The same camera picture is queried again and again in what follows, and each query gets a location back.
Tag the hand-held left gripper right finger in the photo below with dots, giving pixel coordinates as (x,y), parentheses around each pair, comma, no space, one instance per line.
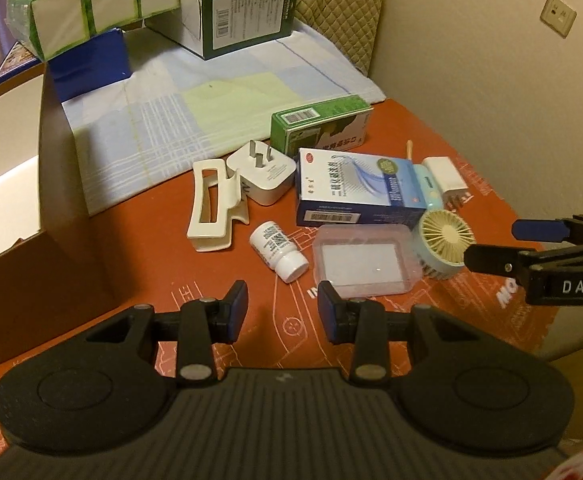
(327,310)

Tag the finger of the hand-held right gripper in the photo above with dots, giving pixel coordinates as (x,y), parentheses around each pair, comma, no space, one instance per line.
(491,259)
(541,230)

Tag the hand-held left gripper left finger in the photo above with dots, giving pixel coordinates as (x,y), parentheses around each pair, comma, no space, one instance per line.
(239,306)

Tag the light blue handheld fan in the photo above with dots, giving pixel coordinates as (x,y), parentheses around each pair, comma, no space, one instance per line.
(446,237)

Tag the clear plastic case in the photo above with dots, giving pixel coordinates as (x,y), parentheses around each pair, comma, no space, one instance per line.
(356,260)

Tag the white hair claw clip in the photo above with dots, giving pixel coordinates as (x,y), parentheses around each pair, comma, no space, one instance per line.
(214,244)

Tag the white pill bottle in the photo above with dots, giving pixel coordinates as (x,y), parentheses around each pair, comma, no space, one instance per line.
(276,247)

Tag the blue and white medicine box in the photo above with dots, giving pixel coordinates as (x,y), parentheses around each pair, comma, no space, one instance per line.
(351,185)

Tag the white power adapter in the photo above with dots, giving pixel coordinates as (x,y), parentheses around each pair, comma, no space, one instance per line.
(266,180)

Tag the brown cardboard box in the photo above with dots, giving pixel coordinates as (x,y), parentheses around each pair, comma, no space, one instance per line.
(71,270)

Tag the orange printed mat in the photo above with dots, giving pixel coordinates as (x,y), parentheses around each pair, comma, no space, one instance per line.
(486,310)

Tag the small white charger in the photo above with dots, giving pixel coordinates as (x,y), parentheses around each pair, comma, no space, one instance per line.
(444,172)

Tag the green medicine box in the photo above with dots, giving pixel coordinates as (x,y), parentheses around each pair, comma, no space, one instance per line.
(321,125)

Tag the light blue checked cloth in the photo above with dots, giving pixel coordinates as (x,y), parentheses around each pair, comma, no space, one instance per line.
(171,110)

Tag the dark blue box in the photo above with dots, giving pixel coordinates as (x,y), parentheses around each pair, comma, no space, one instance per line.
(91,60)

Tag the beige quilted cushion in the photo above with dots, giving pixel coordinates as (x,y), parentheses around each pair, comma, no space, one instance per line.
(336,10)

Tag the large green and white box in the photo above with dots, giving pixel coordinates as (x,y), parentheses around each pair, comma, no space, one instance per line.
(241,10)

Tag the colourful book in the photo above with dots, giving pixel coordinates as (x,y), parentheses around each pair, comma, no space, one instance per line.
(13,60)

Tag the wall socket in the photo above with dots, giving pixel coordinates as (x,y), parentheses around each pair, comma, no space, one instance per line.
(559,14)

